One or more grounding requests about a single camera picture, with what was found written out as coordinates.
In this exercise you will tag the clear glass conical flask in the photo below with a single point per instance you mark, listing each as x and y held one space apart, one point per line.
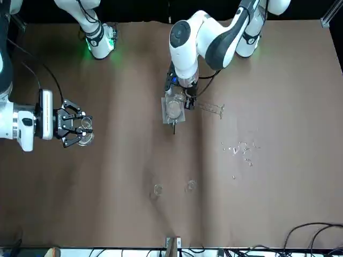
87 139

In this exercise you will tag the aluminium frame rail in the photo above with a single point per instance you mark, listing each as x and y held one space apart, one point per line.
328 17

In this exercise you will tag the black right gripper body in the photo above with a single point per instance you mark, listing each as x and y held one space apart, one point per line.
60 124

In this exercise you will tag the small clear glass vessel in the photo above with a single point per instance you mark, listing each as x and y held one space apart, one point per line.
191 184
158 189

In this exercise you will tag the aluminium camera post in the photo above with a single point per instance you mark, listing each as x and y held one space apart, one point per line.
172 247

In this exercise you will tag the clear glass beaker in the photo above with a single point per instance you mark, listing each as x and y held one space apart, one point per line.
174 107

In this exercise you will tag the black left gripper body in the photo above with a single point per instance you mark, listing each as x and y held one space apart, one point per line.
190 92

